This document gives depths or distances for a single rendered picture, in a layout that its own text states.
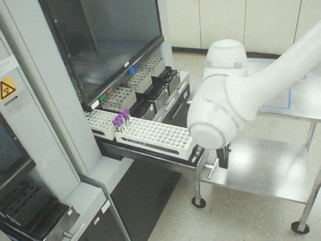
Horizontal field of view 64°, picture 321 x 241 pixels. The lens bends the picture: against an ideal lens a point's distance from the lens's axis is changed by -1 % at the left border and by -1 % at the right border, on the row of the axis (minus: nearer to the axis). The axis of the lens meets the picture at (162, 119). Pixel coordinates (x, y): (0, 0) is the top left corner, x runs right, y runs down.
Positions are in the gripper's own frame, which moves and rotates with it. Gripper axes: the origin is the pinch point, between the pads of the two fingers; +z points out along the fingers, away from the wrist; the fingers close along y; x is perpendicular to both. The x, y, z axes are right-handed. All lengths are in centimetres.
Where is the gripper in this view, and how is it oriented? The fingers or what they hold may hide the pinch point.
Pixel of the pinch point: (223, 159)
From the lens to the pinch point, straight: 90.7
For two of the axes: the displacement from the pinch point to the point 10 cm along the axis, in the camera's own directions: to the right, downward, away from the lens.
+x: 8.9, 1.9, -4.2
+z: 1.3, 7.7, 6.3
